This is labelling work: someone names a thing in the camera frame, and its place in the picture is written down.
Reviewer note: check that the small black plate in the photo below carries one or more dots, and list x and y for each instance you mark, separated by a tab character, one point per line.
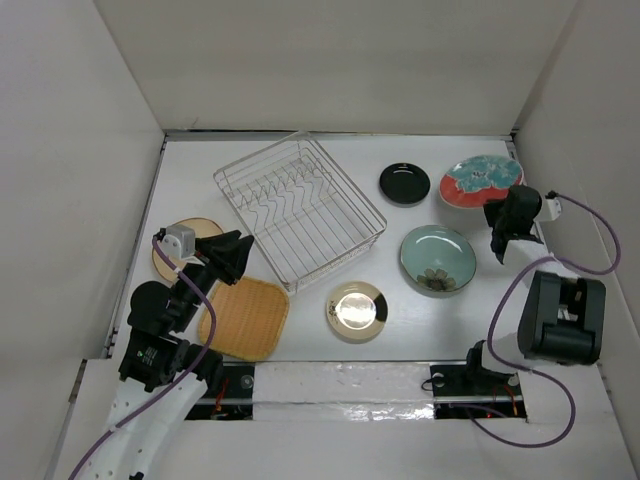
404	183

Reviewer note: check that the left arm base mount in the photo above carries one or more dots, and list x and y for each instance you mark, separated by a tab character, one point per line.
232	400

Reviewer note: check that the light green flower bowl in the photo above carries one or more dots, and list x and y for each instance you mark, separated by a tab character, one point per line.
438	259

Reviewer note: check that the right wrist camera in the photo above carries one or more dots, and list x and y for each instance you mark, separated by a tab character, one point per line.
551	208

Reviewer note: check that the wire dish rack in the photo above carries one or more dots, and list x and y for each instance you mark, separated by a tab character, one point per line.
307	216

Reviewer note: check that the gold rimmed cream plate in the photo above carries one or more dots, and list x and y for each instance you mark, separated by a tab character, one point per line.
356	311

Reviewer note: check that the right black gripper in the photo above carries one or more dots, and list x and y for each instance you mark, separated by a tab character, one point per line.
489	208

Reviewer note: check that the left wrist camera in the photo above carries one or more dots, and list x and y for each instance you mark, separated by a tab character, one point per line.
178	241

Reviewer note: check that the woven bamboo square tray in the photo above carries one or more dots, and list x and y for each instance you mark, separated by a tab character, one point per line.
250	317

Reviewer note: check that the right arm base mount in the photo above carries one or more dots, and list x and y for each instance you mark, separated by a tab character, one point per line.
462	390

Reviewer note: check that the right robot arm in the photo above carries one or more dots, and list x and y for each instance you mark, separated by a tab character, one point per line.
562	318

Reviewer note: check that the round wooden plate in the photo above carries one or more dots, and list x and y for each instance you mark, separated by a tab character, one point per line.
202	227

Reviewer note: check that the red and teal floral plate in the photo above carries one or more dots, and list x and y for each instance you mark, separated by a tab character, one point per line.
471	183

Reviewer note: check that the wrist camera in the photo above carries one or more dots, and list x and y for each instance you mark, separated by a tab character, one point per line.
178	241
551	208

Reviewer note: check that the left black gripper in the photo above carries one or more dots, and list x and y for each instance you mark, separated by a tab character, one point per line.
225	253

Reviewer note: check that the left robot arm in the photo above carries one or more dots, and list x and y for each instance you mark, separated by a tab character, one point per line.
161	375

